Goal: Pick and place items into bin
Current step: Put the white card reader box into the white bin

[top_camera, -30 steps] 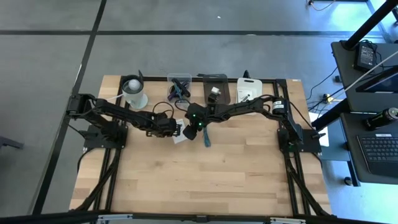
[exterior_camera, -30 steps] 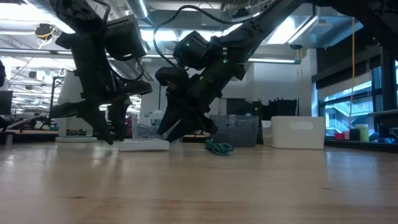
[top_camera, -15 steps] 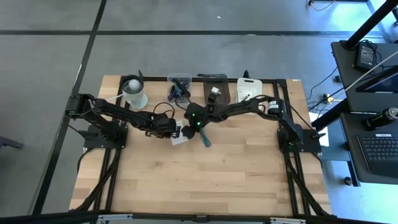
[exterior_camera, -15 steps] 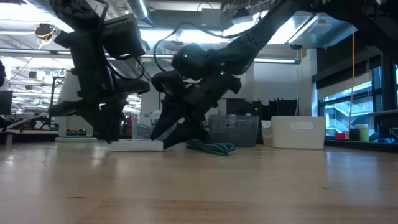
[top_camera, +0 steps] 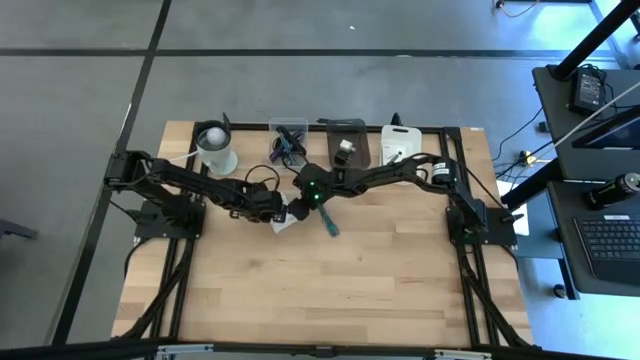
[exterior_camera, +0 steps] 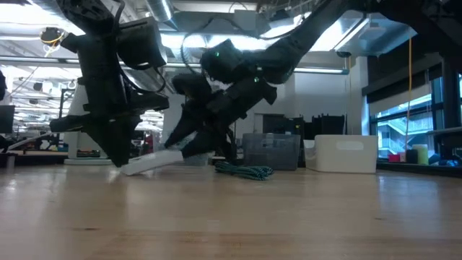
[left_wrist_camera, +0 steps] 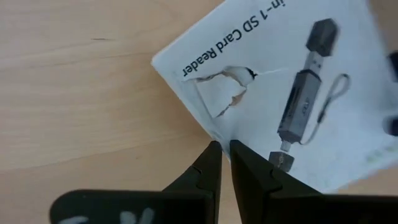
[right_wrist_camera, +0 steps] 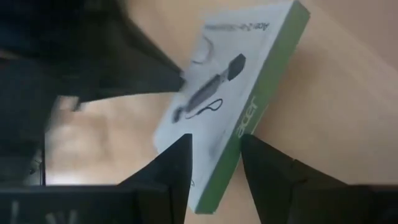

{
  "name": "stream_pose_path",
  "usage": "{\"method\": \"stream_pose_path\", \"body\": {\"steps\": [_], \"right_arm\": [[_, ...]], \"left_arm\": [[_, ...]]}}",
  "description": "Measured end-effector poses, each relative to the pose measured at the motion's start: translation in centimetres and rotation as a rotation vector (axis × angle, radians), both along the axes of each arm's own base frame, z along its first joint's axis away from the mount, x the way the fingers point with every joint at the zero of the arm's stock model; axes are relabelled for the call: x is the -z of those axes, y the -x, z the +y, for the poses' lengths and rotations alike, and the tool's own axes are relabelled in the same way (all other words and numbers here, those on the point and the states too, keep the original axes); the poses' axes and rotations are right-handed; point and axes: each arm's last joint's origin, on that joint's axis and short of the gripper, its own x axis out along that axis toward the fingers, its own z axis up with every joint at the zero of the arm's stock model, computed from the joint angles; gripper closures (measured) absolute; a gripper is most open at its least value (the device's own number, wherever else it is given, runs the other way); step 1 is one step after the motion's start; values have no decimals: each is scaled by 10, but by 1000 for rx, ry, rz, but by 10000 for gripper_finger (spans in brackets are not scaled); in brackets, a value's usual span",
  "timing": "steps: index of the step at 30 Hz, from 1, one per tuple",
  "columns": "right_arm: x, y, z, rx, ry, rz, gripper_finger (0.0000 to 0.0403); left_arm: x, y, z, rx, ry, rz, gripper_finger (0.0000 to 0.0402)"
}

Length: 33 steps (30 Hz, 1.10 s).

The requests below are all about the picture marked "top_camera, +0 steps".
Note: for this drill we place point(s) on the white wall charger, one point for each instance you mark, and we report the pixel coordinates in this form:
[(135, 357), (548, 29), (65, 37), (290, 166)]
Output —
[(346, 146)]

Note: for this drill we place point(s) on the floor power strip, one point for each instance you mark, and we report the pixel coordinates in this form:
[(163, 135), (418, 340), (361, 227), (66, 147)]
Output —
[(525, 159)]

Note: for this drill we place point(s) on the black frame rails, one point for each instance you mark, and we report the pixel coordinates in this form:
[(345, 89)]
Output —
[(184, 270), (468, 300)]

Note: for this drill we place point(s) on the white plastic bin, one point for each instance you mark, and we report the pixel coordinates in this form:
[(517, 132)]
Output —
[(412, 137)]

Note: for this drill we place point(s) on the silver metal bracket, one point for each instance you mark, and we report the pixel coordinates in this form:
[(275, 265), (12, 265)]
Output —
[(462, 355), (185, 351)]

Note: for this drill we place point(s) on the black caster wheel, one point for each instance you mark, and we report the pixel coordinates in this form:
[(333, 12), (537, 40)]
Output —
[(559, 291)]

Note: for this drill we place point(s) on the black frame cross bar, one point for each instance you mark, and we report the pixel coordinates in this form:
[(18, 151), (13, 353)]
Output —
[(250, 126)]

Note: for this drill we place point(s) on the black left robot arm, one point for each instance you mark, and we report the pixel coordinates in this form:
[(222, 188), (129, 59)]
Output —
[(200, 182)]

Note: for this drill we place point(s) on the black right frame rails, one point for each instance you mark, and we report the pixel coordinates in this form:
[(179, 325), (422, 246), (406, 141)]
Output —
[(468, 300)]

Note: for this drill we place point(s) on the white card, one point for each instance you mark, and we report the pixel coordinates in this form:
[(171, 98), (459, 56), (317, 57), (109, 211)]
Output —
[(389, 150)]

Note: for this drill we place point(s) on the black stand pole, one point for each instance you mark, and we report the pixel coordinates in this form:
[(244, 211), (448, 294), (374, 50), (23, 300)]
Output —
[(595, 37)]

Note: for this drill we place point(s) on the white paper sheet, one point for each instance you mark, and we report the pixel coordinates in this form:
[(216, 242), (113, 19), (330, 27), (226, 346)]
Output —
[(522, 227)]

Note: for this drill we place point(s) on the black side desk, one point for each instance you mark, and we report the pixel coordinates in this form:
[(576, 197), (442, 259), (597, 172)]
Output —
[(555, 125)]

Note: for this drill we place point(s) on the black table edge bar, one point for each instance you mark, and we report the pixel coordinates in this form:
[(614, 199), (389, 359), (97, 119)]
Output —
[(390, 351)]

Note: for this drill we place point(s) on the black laptop desk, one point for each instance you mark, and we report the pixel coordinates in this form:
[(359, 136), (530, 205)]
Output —
[(575, 280)]

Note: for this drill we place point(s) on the dark grey translucent bin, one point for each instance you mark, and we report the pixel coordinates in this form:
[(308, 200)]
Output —
[(360, 135)]

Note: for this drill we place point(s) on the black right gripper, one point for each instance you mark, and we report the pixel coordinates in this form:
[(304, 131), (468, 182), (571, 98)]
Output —
[(300, 209)]

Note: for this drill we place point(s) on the black power brick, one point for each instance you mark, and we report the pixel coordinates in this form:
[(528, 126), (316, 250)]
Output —
[(586, 92)]

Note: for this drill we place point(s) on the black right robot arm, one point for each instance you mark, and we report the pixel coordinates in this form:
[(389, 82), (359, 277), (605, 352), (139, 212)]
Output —
[(380, 175)]

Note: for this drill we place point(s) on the black laptop keyboard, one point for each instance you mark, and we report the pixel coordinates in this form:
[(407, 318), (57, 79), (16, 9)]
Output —
[(610, 245)]

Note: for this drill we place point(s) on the black desk foot beam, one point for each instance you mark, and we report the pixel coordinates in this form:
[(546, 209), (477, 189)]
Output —
[(535, 182)]

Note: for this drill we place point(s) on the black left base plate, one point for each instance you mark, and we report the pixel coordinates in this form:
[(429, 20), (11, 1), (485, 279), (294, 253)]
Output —
[(150, 227)]

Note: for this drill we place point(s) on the black drink can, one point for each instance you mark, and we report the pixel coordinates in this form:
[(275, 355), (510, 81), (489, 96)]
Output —
[(612, 191)]

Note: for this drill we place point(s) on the clear plastic bin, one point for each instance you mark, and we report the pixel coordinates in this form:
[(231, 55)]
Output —
[(300, 125)]

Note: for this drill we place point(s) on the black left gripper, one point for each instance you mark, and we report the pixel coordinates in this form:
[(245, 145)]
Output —
[(260, 205)]

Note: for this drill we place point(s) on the white thin rod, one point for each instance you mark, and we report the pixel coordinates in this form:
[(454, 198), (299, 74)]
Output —
[(600, 112)]

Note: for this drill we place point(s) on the grey chair leg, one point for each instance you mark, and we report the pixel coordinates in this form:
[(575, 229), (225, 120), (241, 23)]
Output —
[(15, 229)]

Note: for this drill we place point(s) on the black left frame rails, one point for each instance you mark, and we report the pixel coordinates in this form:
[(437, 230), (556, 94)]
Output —
[(184, 270)]

